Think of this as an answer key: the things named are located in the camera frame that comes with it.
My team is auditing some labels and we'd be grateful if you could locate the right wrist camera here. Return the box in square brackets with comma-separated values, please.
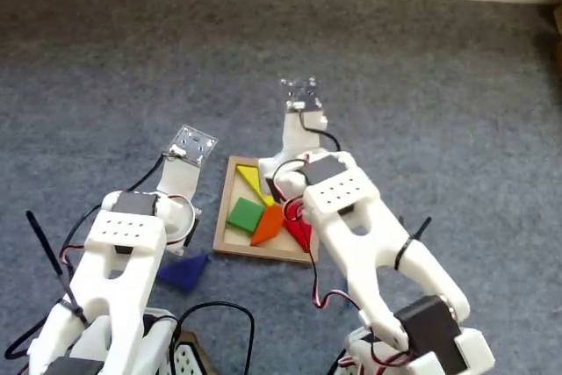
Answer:
[280, 76, 322, 113]

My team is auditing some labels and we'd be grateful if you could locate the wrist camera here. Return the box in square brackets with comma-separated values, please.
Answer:
[169, 125, 220, 169]
[280, 76, 322, 113]

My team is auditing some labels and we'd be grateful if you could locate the green square tangram piece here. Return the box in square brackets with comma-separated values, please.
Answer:
[225, 197, 267, 234]

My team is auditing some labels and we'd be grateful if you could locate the yellow triangle tangram piece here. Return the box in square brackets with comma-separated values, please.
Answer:
[234, 164, 276, 208]

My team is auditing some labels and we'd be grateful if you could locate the square wooden tray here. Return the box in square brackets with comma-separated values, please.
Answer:
[212, 155, 321, 266]

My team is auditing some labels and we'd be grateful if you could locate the orange parallelogram tangram piece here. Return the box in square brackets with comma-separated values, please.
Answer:
[249, 204, 285, 247]

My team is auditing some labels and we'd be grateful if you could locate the red triangle tangram piece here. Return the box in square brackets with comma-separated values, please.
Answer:
[282, 212, 314, 254]

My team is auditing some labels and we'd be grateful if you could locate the black cable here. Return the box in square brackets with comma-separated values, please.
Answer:
[3, 321, 56, 361]
[169, 300, 257, 375]

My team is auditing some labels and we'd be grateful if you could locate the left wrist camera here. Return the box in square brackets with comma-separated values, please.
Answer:
[169, 125, 220, 169]

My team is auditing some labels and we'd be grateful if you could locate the blue triangle tangram piece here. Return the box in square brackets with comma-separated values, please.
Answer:
[156, 251, 212, 294]

